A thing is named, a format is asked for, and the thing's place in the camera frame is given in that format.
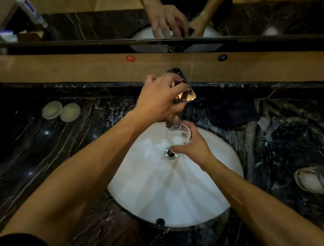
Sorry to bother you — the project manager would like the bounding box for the person's left hand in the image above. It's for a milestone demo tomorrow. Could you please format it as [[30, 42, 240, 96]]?
[[130, 70, 193, 128]]

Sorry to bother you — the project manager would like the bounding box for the white round sink basin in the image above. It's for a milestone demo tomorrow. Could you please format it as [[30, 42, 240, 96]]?
[[102, 115, 248, 234]]

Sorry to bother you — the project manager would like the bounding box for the person's right forearm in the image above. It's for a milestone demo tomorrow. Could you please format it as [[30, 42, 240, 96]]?
[[200, 146, 324, 246]]

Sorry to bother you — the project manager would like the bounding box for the white round cup lid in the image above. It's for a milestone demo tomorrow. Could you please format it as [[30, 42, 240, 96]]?
[[59, 102, 82, 123], [41, 100, 64, 121]]

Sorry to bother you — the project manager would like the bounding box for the person's right hand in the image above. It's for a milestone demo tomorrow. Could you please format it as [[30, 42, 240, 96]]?
[[168, 118, 215, 173]]

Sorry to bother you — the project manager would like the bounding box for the wall mirror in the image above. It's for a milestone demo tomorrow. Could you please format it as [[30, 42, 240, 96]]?
[[0, 0, 324, 67]]

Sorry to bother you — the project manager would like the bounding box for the dark folded cloth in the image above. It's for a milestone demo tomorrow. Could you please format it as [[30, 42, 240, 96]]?
[[204, 87, 261, 130]]

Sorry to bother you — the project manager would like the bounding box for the person's left forearm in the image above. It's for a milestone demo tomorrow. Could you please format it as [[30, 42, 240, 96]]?
[[0, 108, 161, 246]]

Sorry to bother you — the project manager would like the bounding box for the chrome sink drain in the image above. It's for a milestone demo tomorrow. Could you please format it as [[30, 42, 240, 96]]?
[[164, 146, 179, 161]]

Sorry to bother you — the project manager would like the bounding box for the chrome faucet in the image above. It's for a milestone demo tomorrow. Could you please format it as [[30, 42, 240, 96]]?
[[161, 66, 199, 130]]

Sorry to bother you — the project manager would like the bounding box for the clear drinking glass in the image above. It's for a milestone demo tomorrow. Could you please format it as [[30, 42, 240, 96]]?
[[165, 122, 192, 147], [293, 165, 324, 200]]

